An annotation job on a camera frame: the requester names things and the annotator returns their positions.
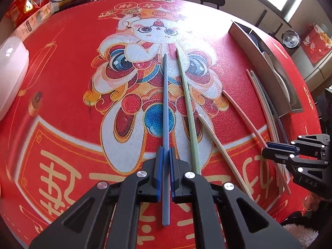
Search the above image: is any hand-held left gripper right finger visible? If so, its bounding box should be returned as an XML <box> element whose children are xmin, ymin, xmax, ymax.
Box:
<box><xmin>168</xmin><ymin>147</ymin><xmax>303</xmax><ymax>249</ymax></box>

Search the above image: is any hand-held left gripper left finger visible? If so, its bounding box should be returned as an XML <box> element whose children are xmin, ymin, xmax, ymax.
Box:
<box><xmin>28</xmin><ymin>146</ymin><xmax>164</xmax><ymax>249</ymax></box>

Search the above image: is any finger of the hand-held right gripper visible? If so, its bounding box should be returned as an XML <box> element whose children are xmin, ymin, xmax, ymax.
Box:
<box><xmin>261</xmin><ymin>147</ymin><xmax>332</xmax><ymax>173</ymax></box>
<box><xmin>267</xmin><ymin>134</ymin><xmax>332</xmax><ymax>153</ymax></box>

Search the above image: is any green chopstick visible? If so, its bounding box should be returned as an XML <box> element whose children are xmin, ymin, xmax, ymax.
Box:
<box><xmin>176</xmin><ymin>48</ymin><xmax>201</xmax><ymax>175</ymax></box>
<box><xmin>249</xmin><ymin>70</ymin><xmax>281</xmax><ymax>142</ymax></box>

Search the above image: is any cream chopstick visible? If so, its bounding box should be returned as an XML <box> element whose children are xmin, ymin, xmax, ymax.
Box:
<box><xmin>246</xmin><ymin>69</ymin><xmax>278</xmax><ymax>142</ymax></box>
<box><xmin>198</xmin><ymin>114</ymin><xmax>255</xmax><ymax>201</ymax></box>

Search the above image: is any pink chopstick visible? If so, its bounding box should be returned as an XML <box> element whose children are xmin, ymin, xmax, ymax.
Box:
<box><xmin>222</xmin><ymin>90</ymin><xmax>290</xmax><ymax>195</ymax></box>

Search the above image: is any cream spoon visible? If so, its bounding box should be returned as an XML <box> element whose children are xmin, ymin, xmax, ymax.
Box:
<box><xmin>262</xmin><ymin>51</ymin><xmax>291</xmax><ymax>101</ymax></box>

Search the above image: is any metal utensil tray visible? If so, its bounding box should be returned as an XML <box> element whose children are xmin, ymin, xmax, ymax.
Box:
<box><xmin>228</xmin><ymin>20</ymin><xmax>304</xmax><ymax>115</ymax></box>

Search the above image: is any grey-blue spoon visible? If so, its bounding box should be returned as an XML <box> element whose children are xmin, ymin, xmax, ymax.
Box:
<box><xmin>248</xmin><ymin>32</ymin><xmax>261</xmax><ymax>49</ymax></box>

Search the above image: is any white fluffy cloth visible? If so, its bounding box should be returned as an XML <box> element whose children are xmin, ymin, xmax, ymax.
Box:
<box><xmin>282</xmin><ymin>222</ymin><xmax>320</xmax><ymax>248</ymax></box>

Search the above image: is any red gift box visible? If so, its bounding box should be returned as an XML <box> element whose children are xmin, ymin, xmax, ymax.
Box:
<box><xmin>301</xmin><ymin>23</ymin><xmax>332</xmax><ymax>65</ymax></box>

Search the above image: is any black metal rack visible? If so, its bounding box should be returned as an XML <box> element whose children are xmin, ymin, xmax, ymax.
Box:
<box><xmin>257</xmin><ymin>9</ymin><xmax>284</xmax><ymax>38</ymax></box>

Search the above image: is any red printed tablecloth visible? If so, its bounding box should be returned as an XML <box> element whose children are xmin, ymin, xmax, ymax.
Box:
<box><xmin>0</xmin><ymin>0</ymin><xmax>325</xmax><ymax>249</ymax></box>

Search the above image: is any white dome container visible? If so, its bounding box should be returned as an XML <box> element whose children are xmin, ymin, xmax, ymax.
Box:
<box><xmin>0</xmin><ymin>38</ymin><xmax>29</xmax><ymax>121</ymax></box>

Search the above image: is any red snack packet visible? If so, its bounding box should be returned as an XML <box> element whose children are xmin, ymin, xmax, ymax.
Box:
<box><xmin>6</xmin><ymin>0</ymin><xmax>60</xmax><ymax>28</ymax></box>

